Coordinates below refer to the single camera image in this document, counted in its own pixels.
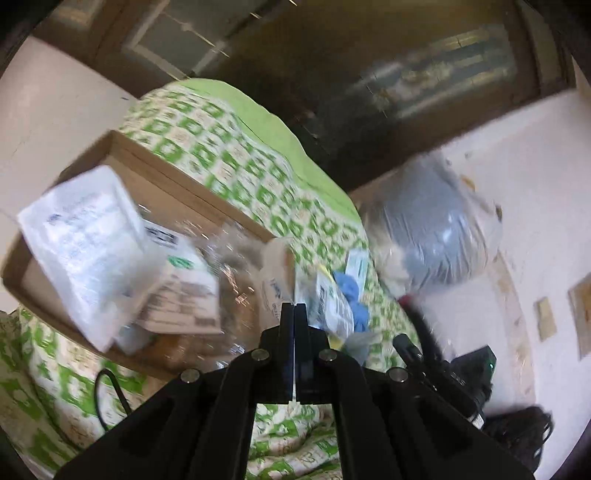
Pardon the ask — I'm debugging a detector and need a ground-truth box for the cardboard box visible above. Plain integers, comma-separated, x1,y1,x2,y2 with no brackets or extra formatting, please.
1,130,296,376

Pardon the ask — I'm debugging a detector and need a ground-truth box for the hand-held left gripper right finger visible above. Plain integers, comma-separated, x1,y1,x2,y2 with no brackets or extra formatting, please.
295,302,536,480

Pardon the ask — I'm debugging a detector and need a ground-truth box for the large beige wall plate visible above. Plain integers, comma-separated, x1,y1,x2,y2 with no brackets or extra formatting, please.
567,272,591,361

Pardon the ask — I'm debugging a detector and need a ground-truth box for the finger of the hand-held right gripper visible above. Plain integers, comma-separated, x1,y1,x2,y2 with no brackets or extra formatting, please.
392,334,455,393
400,295,445,366

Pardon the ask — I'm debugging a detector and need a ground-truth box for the green and white packet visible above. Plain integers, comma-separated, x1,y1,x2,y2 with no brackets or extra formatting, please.
345,249,369,280

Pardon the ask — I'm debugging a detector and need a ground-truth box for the dark wooden wardrobe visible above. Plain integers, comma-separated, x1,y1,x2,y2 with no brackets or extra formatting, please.
32,0,573,195

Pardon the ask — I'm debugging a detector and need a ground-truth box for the clear plastic bag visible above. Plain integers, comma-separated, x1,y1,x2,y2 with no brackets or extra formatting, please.
185,220,296,367

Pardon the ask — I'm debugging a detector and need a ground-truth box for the blue terry cloth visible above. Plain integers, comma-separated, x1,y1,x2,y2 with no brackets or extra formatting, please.
332,271,371,334

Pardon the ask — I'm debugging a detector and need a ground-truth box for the beige wall switch plate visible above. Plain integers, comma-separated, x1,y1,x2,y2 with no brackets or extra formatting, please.
534,297,556,341

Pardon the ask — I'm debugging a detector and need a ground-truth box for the plastic bag of grey cloth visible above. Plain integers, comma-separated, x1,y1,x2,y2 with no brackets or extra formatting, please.
359,151,503,298

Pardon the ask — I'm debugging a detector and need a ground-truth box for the clear packet with label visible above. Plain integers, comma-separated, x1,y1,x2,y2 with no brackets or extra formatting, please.
308,270,356,335

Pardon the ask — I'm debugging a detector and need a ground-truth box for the large white plastic packet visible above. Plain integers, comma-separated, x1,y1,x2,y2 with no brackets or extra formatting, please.
17,165,163,352

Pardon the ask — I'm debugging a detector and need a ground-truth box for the paper labelled packet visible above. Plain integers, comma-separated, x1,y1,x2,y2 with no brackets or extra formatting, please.
137,220,223,335

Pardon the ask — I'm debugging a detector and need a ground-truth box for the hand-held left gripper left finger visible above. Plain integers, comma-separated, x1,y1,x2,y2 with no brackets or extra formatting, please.
55,302,295,480

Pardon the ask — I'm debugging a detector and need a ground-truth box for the green patterned bedsheet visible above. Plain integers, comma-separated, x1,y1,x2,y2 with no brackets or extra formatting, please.
0,78,423,480

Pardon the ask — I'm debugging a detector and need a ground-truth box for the black cable bundle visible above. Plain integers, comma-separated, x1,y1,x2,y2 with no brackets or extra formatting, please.
482,405,555,464

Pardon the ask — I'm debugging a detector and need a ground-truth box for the small white packet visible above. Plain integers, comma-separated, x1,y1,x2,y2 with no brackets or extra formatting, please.
257,237,297,326

